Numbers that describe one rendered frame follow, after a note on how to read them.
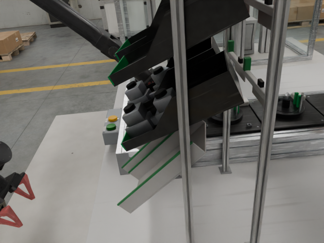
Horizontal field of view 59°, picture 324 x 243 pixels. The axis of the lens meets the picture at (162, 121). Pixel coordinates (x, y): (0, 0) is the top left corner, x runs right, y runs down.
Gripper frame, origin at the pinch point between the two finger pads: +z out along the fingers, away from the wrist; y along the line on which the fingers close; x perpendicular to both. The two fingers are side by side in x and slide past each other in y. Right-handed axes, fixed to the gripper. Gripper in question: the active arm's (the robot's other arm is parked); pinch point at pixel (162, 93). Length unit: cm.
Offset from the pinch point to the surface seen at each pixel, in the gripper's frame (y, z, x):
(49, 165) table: -6, -12, 53
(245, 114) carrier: 1.4, 30.8, -17.1
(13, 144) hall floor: 149, -16, 191
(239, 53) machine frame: 79, 42, -31
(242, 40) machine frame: 79, 37, -38
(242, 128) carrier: -8.9, 28.4, -14.0
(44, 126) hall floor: 181, -2, 174
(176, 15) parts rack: -53, -27, -26
